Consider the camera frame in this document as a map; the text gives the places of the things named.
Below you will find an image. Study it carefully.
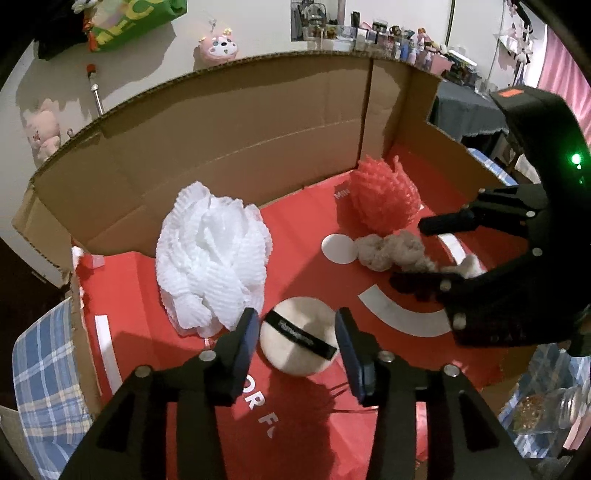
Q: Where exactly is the green tote bag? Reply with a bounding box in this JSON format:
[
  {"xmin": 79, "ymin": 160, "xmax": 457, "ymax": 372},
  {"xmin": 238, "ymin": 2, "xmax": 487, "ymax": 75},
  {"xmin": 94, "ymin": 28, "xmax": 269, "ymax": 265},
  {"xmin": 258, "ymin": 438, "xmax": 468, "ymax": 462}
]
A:
[{"xmin": 90, "ymin": 0, "xmax": 188, "ymax": 52}]

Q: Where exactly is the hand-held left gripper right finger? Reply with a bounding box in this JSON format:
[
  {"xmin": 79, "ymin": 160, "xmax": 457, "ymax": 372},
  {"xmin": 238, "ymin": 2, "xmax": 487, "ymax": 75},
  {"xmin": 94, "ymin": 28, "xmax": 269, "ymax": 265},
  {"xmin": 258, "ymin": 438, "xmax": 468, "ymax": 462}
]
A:
[{"xmin": 335, "ymin": 307, "xmax": 536, "ymax": 480}]

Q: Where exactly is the beige round powder puff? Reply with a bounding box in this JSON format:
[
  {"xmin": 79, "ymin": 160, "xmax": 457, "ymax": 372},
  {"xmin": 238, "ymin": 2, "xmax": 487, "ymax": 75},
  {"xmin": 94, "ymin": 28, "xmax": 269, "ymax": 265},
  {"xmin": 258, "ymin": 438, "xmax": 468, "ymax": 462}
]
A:
[{"xmin": 259, "ymin": 296, "xmax": 341, "ymax": 376}]

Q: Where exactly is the clear plastic jar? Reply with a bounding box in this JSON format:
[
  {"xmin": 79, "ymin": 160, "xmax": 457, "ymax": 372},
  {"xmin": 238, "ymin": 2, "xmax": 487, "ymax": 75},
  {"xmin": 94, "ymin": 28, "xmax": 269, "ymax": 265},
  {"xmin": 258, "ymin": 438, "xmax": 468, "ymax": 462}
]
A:
[{"xmin": 508, "ymin": 378, "xmax": 591, "ymax": 437}]

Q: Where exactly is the beige knitted scrunchie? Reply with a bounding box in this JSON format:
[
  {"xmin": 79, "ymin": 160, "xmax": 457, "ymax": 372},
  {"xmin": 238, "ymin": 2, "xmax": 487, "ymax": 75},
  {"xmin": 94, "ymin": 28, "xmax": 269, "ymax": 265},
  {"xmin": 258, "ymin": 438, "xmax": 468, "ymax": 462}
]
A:
[{"xmin": 358, "ymin": 230, "xmax": 439, "ymax": 273}]

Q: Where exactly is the row of cosmetic bottles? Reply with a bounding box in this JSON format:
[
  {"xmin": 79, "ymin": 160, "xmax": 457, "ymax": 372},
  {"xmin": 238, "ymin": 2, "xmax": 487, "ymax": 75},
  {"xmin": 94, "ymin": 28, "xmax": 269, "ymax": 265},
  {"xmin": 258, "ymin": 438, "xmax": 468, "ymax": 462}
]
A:
[{"xmin": 351, "ymin": 11, "xmax": 490, "ymax": 88}]

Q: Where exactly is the red printed mat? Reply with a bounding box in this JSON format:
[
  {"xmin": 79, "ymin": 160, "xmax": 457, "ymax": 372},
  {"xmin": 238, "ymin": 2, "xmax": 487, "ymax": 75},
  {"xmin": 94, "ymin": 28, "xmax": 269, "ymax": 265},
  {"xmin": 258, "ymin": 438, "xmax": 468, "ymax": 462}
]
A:
[{"xmin": 76, "ymin": 143, "xmax": 509, "ymax": 480}]

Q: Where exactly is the white mesh bath pouf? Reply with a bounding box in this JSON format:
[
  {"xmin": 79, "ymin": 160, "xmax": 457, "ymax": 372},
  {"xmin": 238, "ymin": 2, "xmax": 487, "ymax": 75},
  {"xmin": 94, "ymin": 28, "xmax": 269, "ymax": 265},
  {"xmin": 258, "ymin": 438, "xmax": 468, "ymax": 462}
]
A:
[{"xmin": 156, "ymin": 181, "xmax": 273, "ymax": 340}]

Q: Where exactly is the wall mirror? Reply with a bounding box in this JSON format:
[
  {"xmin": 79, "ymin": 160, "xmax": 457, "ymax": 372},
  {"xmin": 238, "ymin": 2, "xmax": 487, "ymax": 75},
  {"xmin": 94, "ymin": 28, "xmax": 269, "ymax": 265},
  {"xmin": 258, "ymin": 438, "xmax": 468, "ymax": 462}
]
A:
[{"xmin": 290, "ymin": 0, "xmax": 346, "ymax": 42}]

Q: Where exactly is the black bag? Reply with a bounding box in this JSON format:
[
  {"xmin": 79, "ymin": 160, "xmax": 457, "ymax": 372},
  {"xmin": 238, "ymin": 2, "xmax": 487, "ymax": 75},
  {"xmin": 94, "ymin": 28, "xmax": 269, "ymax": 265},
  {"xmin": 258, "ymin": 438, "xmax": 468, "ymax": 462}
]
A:
[{"xmin": 34, "ymin": 0, "xmax": 98, "ymax": 60}]

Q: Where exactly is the pink curtain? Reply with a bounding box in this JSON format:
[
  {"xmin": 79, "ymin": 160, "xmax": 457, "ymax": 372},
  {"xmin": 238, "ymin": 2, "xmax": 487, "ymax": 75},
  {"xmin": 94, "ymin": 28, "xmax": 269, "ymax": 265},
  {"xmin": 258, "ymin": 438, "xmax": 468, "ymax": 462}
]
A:
[{"xmin": 538, "ymin": 25, "xmax": 591, "ymax": 144}]

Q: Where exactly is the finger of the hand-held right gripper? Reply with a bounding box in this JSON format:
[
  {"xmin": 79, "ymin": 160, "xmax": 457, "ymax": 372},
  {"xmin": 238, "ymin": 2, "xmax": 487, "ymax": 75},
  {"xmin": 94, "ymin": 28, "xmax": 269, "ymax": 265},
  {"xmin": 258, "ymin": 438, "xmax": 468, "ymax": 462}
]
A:
[
  {"xmin": 390, "ymin": 244, "xmax": 549, "ymax": 346},
  {"xmin": 419, "ymin": 185, "xmax": 550, "ymax": 237}
]

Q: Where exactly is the red mesh bath pouf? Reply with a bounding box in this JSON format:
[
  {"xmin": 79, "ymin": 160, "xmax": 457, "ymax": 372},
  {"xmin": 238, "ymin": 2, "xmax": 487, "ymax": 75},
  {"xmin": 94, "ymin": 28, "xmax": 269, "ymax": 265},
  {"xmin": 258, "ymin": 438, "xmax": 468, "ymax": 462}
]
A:
[{"xmin": 348, "ymin": 154, "xmax": 422, "ymax": 234}]

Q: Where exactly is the dark cloth covered table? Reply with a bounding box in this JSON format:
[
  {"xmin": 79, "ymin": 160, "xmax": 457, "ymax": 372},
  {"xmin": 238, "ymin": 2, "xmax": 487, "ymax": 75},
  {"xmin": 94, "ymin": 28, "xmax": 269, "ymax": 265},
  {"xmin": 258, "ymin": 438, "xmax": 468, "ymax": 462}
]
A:
[{"xmin": 429, "ymin": 78, "xmax": 511, "ymax": 141}]

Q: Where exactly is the cardboard box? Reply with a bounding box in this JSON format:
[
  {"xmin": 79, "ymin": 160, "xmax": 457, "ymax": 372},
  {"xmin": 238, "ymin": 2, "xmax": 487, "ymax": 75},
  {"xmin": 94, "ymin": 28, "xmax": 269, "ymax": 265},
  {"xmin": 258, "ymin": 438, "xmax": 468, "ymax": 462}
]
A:
[{"xmin": 11, "ymin": 50, "xmax": 525, "ymax": 418}]

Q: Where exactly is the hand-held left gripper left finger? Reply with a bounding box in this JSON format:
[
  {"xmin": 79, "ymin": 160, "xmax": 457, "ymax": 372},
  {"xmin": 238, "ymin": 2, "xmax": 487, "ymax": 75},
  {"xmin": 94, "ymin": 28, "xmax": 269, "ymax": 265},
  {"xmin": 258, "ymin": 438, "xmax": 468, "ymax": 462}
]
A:
[{"xmin": 60, "ymin": 307, "xmax": 259, "ymax": 480}]

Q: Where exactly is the white fluffy scrunchie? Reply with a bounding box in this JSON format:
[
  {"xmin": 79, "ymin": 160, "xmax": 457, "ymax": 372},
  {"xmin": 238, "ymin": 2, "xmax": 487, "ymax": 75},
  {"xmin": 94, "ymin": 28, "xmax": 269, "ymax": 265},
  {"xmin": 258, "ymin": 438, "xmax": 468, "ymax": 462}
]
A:
[{"xmin": 441, "ymin": 254, "xmax": 485, "ymax": 280}]

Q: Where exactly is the pink round plush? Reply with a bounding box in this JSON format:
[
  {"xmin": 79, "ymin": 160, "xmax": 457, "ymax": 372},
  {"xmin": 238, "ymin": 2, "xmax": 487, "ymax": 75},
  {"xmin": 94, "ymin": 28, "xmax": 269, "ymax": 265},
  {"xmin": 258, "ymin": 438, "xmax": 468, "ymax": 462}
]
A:
[{"xmin": 198, "ymin": 28, "xmax": 240, "ymax": 64}]

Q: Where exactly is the pink plush bear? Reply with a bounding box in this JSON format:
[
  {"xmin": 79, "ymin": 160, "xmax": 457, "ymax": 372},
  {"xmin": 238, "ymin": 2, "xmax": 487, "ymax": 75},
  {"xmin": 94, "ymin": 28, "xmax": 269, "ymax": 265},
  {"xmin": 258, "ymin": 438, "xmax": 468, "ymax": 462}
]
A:
[{"xmin": 24, "ymin": 98, "xmax": 62, "ymax": 162}]

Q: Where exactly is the red-tipped metal rod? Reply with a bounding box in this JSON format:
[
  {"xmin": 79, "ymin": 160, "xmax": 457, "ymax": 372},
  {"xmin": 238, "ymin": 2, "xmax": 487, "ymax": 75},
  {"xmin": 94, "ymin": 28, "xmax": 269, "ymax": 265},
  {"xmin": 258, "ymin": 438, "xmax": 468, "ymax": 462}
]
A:
[{"xmin": 86, "ymin": 65, "xmax": 103, "ymax": 116}]

